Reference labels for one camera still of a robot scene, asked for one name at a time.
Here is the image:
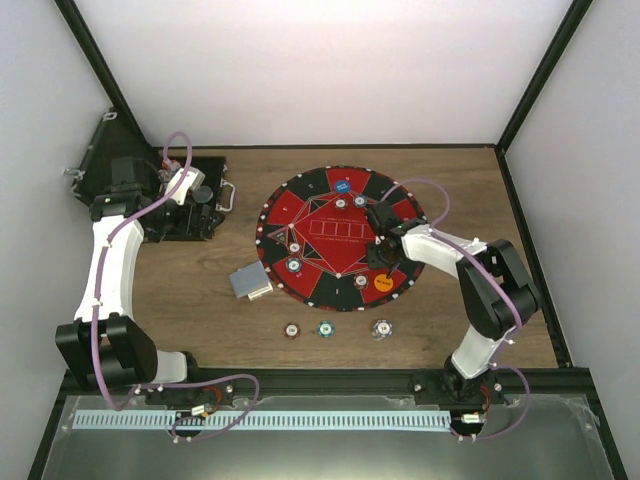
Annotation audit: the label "orange big blind button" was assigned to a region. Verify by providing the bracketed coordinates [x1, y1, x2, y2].
[373, 274, 394, 293]

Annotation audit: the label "blue green chips top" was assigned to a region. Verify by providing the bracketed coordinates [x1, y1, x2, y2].
[353, 195, 367, 208]

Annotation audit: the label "purple white chip stack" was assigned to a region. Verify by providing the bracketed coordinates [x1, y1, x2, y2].
[371, 319, 393, 341]

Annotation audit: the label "blue small blind button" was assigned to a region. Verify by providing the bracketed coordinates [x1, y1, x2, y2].
[333, 179, 351, 194]

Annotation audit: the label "blue green chips seat two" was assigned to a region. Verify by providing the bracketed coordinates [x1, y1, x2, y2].
[285, 256, 303, 273]

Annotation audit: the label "blue green chip stack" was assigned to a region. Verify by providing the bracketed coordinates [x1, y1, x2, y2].
[317, 321, 335, 338]

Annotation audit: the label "orange black chip stack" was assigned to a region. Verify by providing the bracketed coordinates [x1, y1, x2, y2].
[284, 323, 300, 339]

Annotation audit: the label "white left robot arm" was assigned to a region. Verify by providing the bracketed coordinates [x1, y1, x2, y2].
[55, 156, 206, 404]

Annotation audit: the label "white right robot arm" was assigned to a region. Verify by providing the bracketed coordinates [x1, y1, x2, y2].
[365, 201, 541, 403]

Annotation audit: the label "chips inside case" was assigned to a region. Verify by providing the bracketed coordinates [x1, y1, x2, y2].
[158, 159, 182, 183]

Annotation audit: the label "black poker chip case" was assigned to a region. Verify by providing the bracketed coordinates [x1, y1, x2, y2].
[64, 109, 234, 243]

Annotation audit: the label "round red black poker mat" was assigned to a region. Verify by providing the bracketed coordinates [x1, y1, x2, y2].
[255, 166, 425, 312]

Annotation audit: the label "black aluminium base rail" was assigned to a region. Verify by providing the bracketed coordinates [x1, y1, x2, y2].
[57, 368, 598, 409]

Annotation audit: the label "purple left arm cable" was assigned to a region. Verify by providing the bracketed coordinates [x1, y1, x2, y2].
[89, 130, 260, 444]

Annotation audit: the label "light blue slotted cable duct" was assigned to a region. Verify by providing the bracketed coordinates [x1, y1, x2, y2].
[72, 409, 451, 433]

